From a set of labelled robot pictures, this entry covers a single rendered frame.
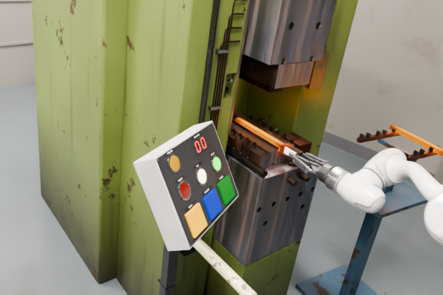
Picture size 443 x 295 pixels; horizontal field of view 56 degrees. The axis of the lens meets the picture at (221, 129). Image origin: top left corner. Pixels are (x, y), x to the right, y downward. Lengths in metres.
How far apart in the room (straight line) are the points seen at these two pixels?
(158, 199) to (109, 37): 0.84
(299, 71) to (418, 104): 2.49
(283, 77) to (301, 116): 0.46
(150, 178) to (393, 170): 0.86
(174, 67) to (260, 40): 0.33
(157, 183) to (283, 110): 1.04
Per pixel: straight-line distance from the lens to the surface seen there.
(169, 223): 1.20
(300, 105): 1.99
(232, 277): 1.63
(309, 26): 1.63
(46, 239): 2.78
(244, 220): 1.83
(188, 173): 1.24
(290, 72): 1.63
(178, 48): 1.49
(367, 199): 1.53
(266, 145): 1.78
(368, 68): 4.13
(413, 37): 4.00
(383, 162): 1.60
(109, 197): 2.13
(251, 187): 1.74
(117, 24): 1.80
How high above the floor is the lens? 1.75
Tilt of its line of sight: 24 degrees down
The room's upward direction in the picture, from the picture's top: 8 degrees clockwise
